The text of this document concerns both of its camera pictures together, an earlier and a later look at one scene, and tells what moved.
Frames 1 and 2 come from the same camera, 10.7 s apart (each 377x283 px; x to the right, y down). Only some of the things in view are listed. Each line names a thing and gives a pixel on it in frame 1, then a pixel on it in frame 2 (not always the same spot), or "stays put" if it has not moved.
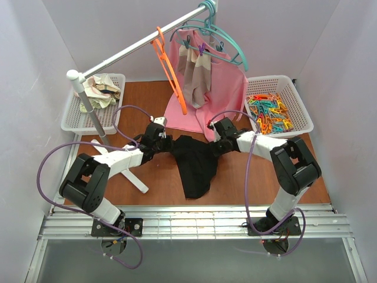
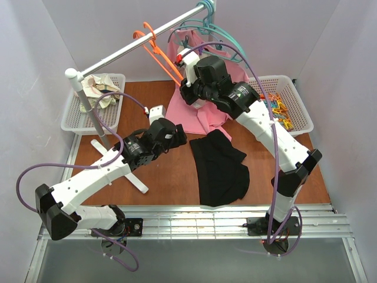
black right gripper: [216, 144] to [187, 94]
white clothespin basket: [282, 85] stays put
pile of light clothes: [101, 91] stays put
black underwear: [197, 164] to [223, 177]
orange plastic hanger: [158, 46] to [158, 50]
